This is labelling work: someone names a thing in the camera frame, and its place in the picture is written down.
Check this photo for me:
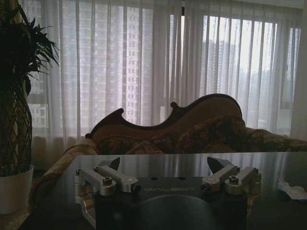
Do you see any crumpled white paper trash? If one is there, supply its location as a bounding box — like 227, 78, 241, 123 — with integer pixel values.
277, 177, 307, 200

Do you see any brown carved-back sofa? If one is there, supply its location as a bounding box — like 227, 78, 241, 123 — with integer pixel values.
28, 93, 307, 207

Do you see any tall green potted plant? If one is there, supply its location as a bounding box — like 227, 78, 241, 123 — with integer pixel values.
0, 0, 60, 177

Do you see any sheer white curtain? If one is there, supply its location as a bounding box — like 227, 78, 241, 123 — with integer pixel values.
19, 0, 307, 144

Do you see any white plant pot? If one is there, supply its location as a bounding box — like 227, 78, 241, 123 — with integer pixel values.
0, 164, 35, 215

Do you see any patterned brown sofa throw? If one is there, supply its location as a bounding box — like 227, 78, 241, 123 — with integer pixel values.
124, 116, 307, 154

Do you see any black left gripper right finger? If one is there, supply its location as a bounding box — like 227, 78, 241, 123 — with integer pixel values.
201, 156, 262, 195

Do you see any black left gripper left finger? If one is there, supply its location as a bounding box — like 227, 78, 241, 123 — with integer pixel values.
74, 157, 138, 195

